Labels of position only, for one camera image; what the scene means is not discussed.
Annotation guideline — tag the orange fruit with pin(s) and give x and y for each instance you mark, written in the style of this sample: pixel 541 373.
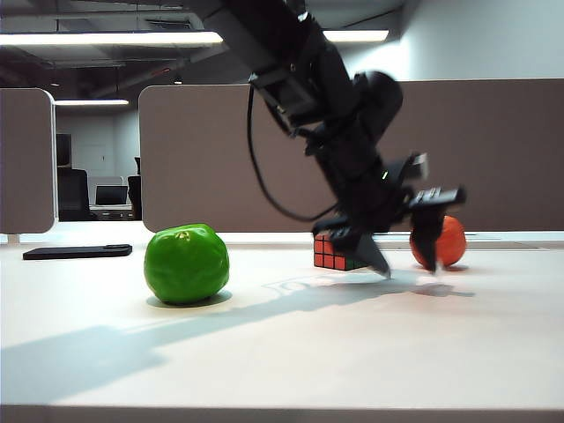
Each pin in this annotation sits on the orange fruit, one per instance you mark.
pixel 454 242

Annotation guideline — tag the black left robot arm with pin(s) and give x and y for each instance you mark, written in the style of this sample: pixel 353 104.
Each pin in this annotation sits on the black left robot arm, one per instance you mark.
pixel 282 35

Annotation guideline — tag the Rubik's cube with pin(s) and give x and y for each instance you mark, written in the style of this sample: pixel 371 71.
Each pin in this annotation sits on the Rubik's cube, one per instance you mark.
pixel 326 255

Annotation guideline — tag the narrow brown partition panel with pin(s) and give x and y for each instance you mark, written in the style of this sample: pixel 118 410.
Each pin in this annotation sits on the narrow brown partition panel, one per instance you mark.
pixel 24 163

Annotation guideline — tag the dark laptop screen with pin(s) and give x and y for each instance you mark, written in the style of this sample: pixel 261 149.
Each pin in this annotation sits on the dark laptop screen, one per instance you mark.
pixel 111 195

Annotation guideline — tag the short ceiling light strip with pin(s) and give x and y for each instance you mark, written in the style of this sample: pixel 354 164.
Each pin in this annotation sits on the short ceiling light strip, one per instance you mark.
pixel 92 102

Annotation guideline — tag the black office chair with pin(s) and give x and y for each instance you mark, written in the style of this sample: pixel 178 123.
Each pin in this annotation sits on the black office chair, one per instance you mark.
pixel 135 194
pixel 72 194

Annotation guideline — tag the green apple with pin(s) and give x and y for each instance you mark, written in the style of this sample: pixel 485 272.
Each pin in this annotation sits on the green apple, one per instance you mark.
pixel 185 264

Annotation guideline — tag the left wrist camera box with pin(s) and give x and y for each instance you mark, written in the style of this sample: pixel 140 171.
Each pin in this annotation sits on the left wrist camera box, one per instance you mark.
pixel 416 166

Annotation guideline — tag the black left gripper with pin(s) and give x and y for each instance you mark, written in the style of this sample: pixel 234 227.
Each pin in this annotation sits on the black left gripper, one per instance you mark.
pixel 357 185

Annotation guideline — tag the black smartphone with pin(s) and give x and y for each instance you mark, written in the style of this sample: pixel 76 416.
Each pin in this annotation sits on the black smartphone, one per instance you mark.
pixel 75 252

